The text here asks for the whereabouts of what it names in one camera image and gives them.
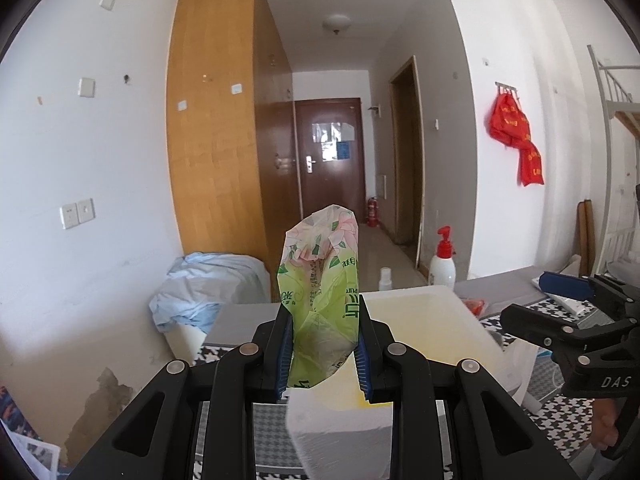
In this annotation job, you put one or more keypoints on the green floral tissue packet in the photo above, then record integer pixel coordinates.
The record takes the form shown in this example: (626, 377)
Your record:
(320, 300)

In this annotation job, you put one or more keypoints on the white laundry bin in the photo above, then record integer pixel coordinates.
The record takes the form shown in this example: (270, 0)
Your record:
(185, 345)

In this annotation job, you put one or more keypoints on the white wall switch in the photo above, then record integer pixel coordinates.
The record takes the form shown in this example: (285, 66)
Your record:
(86, 87)

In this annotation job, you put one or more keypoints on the white lotion bottle red pump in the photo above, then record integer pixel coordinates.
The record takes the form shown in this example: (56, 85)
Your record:
(442, 270)

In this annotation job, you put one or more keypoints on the clear plastic water bottle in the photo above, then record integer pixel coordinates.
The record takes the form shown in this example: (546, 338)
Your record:
(385, 280)

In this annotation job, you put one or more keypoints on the person's right hand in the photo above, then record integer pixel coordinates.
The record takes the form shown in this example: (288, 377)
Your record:
(602, 425)

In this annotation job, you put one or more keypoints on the blue notice on door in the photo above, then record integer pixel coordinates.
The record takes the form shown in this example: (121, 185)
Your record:
(344, 150)

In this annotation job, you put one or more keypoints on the round ceiling lamp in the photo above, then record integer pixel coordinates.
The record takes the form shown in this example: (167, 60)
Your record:
(337, 22)

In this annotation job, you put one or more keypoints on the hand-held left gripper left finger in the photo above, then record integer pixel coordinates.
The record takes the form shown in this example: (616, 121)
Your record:
(285, 355)

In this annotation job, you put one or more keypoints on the wooden side door frame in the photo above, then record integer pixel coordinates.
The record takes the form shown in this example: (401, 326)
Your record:
(417, 160)

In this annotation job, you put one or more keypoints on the brown entrance door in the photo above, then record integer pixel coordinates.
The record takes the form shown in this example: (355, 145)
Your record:
(325, 185)

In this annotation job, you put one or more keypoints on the light blue cloth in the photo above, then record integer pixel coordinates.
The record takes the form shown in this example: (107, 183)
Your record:
(200, 285)

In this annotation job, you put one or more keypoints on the wooden boards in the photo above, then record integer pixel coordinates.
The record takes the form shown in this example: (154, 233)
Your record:
(586, 235)

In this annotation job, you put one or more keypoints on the small white wall plate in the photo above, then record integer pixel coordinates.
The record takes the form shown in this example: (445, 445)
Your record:
(107, 2)

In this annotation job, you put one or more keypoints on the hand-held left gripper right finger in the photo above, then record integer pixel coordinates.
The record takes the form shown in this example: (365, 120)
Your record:
(362, 365)

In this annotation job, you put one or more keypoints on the wooden wardrobe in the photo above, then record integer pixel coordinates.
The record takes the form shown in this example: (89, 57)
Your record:
(215, 160)

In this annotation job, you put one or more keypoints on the metal wall hook rack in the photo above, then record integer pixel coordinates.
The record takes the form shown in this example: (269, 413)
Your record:
(507, 85)

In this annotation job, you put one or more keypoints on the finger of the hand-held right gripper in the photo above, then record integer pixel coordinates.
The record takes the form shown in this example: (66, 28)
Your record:
(540, 327)
(567, 285)

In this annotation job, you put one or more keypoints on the red snack packet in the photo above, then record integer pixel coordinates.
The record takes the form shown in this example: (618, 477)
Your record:
(475, 306)

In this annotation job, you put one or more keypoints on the red cloth bags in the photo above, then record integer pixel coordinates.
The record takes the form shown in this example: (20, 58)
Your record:
(512, 130)

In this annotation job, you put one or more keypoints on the white metal bunk bed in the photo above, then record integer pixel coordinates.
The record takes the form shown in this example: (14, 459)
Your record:
(607, 125)

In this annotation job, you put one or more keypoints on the white remote control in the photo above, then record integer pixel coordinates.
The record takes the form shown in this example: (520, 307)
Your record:
(575, 306)

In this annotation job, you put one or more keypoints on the white foam box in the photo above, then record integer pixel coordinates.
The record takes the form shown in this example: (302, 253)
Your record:
(425, 320)

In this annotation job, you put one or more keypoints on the red fire extinguisher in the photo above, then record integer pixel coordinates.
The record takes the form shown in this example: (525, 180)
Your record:
(373, 212)

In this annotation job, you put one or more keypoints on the white wall socket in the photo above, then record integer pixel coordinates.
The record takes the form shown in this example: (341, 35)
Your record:
(86, 210)
(68, 216)

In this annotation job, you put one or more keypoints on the blue patterned cloth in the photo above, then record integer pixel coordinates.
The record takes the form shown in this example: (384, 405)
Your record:
(12, 412)

